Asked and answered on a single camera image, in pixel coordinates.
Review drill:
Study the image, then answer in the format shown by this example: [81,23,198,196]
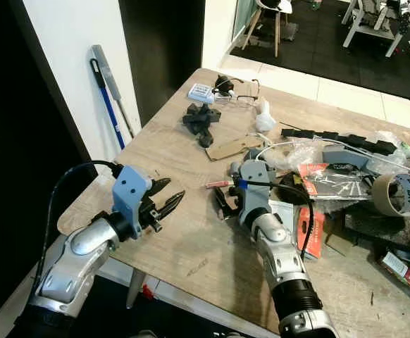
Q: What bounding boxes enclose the brown packing tape roll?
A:
[372,171,410,217]

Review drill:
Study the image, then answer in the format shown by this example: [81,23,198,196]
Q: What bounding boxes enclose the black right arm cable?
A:
[244,180,315,260]

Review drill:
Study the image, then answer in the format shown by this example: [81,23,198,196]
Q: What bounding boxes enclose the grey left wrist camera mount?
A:
[112,165,153,220]

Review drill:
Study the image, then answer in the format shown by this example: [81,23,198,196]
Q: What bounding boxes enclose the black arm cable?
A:
[244,180,315,260]
[46,161,125,282]

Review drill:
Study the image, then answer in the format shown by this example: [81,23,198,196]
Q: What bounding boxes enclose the red black plastic package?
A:
[297,162,375,205]

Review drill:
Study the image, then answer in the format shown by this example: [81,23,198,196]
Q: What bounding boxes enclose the black cross-shaped printed part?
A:
[182,103,222,149]

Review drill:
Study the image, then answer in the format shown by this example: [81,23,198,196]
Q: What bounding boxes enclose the small red printed box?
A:
[378,250,410,302]

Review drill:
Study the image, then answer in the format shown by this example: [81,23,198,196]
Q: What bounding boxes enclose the white keypad device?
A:
[187,83,216,104]

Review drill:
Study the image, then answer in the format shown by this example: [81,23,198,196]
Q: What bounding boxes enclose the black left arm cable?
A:
[46,161,125,282]

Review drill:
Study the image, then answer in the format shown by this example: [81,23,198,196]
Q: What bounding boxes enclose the crinkled clear plastic wrap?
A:
[261,137,325,173]

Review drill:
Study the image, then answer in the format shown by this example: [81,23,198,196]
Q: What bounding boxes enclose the white metal rack frame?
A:
[342,0,410,58]

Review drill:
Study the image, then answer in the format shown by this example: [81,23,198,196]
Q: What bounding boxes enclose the light wooden table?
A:
[57,67,410,338]

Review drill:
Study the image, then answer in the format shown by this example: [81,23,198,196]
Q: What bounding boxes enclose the red printed label pack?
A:
[297,206,325,261]

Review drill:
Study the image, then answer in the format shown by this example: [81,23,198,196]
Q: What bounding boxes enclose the grey plastic bracket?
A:
[321,144,392,177]

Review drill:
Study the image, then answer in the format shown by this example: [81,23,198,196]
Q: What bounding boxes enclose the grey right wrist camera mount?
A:
[237,161,278,215]

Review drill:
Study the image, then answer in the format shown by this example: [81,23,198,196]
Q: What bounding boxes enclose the grey mop handle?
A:
[91,44,137,138]

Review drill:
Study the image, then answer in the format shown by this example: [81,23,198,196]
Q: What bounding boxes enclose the round black gadget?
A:
[213,74,236,96]

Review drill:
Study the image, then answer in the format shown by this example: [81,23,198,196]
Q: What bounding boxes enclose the long black plastic strip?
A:
[279,127,399,156]

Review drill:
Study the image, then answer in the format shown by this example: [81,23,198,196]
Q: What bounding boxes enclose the thin wire eyeglasses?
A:
[230,79,262,106]

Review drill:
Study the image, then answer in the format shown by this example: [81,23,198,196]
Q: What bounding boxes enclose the blue broom handle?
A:
[89,58,126,150]

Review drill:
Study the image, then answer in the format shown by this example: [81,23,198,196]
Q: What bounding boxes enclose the white stool chair wooden legs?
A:
[242,0,294,58]

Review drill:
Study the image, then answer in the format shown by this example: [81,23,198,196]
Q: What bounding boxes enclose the flat brown cardboard piece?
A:
[205,136,263,161]

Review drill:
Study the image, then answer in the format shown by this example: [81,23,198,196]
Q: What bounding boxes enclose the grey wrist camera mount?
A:
[112,165,153,220]
[237,161,278,215]

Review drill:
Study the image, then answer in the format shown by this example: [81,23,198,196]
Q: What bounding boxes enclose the black foam pad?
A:
[346,204,410,251]

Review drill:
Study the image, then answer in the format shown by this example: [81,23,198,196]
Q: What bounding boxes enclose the crumpled white tissue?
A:
[253,97,278,133]

